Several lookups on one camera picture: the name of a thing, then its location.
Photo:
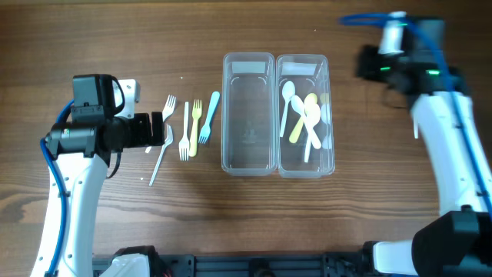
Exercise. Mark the yellow plastic spoon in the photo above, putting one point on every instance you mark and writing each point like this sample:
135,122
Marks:
309,100

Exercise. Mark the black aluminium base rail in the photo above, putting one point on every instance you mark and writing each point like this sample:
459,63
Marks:
330,264

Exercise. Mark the white spoon thin handle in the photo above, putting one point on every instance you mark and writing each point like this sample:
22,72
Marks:
288,91

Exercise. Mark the right clear plastic container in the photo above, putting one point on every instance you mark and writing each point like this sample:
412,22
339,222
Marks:
310,74

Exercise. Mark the left clear plastic container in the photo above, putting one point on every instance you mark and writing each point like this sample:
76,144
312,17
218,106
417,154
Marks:
249,108

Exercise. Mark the clear plastic container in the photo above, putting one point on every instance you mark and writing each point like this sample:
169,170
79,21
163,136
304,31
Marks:
310,74
249,108

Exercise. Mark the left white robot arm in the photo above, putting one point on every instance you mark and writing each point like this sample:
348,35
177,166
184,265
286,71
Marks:
98,122

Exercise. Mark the yellow plastic fork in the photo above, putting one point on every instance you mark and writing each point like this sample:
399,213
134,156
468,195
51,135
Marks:
196,115

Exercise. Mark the light blue plastic fork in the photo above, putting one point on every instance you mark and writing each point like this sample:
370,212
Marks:
206,128

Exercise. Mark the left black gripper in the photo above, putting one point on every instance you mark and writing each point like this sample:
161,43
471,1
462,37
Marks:
157,128

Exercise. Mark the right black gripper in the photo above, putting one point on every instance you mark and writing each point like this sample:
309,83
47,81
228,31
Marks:
366,61

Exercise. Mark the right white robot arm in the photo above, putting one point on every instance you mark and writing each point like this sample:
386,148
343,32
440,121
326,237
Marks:
409,59

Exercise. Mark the translucent white plastic spoon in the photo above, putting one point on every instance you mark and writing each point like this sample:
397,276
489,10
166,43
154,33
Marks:
415,128

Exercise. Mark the white spoon thick handle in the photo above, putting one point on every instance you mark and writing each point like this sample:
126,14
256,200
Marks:
313,116

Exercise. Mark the translucent white plastic fork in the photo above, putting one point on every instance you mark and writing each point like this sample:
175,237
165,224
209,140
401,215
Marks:
169,138

